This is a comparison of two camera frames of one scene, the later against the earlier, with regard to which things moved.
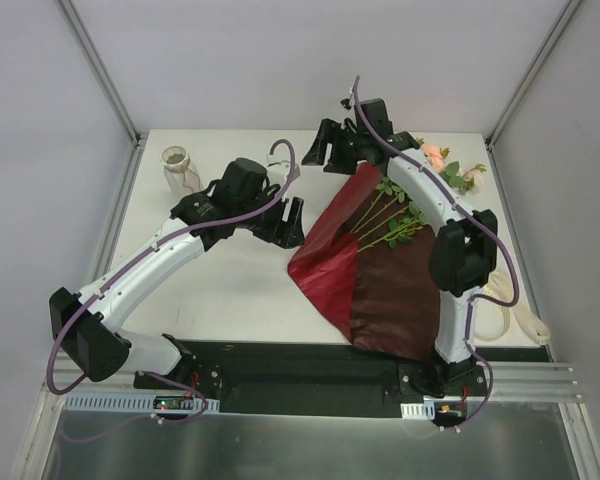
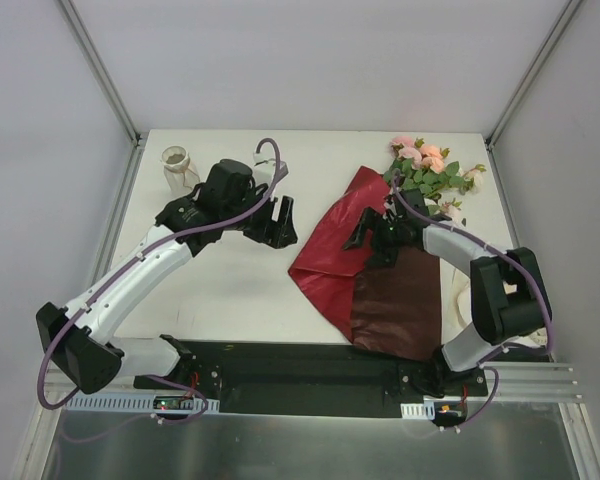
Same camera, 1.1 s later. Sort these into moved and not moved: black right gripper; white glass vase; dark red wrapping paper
Moved: black right gripper
Not moved: white glass vase; dark red wrapping paper
